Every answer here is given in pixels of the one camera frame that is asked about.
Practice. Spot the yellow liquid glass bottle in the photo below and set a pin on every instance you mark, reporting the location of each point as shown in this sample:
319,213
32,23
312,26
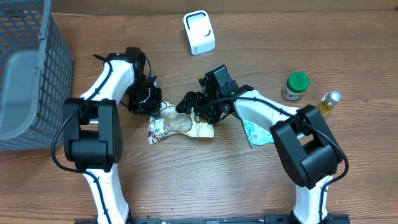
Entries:
328,101

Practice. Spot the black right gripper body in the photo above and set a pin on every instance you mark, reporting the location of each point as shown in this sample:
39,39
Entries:
212,111

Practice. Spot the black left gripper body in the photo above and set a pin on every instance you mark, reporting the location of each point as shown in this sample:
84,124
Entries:
152,104

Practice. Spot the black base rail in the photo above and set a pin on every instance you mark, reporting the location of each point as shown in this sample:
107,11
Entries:
217,220

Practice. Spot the green white yogurt cup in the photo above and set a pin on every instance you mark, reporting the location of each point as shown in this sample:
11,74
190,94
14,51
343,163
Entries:
295,86

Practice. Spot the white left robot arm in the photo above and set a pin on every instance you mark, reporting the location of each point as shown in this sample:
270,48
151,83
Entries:
91,128

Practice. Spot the brown white snack bag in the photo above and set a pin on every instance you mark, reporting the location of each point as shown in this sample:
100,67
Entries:
171,122

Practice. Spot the white barcode scanner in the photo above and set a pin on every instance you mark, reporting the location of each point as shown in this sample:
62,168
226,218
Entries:
199,32

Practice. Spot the teal snack packet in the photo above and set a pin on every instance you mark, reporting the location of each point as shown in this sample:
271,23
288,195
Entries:
256,135

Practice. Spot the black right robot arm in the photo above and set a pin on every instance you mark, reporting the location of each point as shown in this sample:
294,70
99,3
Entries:
307,149

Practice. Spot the grey plastic mesh basket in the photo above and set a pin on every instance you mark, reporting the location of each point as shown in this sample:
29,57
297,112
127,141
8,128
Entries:
36,75

